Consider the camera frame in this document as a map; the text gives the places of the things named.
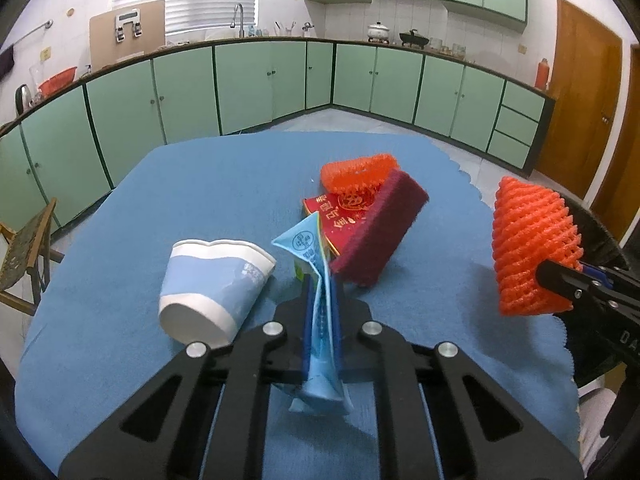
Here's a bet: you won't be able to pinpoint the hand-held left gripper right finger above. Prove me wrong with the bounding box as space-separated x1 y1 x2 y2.
330 280 586 480

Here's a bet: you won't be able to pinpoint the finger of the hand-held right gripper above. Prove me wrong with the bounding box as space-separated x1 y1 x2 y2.
536 258 640 291
534 274 640 317

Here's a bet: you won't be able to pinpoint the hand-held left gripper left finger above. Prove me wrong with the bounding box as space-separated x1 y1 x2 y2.
57 280 314 480

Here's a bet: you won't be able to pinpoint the trash bin with black bag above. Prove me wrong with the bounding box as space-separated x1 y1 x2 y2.
552 192 632 386

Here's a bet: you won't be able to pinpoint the large orange foam net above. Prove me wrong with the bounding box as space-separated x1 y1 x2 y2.
492 176 585 317

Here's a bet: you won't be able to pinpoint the light blue plastic packet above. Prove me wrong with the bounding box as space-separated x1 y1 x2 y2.
271 211 352 416

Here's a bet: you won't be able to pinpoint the blue and white paper cup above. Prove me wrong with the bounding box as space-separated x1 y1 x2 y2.
158 239 277 348

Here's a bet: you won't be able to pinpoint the red printed packet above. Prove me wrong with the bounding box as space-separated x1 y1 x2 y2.
301 187 386 256

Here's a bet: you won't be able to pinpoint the dark red scouring pad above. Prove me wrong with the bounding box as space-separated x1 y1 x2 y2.
330 169 430 288

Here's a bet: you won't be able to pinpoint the wooden door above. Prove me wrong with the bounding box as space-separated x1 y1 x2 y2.
535 0 623 201
592 42 640 246

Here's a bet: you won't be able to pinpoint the small orange foam net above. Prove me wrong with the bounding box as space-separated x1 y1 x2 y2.
320 154 399 197

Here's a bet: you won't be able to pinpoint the blue tablecloth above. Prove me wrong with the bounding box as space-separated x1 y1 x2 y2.
15 130 581 480

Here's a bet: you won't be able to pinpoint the group of glass jars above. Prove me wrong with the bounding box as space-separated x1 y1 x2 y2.
429 37 468 58

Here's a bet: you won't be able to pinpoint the green base cabinets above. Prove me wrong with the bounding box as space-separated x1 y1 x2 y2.
0 37 557 241

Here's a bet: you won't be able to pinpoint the black wok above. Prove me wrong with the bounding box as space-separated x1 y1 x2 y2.
398 30 430 50

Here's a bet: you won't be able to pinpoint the wooden folding chair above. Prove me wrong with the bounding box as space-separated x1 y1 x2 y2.
0 197 66 316

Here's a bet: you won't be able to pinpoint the wooden board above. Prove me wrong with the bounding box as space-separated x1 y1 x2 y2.
90 0 166 68

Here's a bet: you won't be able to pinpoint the red plastic basin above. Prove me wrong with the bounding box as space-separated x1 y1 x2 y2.
37 66 78 96

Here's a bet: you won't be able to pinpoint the white clip device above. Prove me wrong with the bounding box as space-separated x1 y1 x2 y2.
114 7 143 42

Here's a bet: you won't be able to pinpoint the metal towel bar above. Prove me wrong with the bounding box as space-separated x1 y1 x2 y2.
0 19 53 53

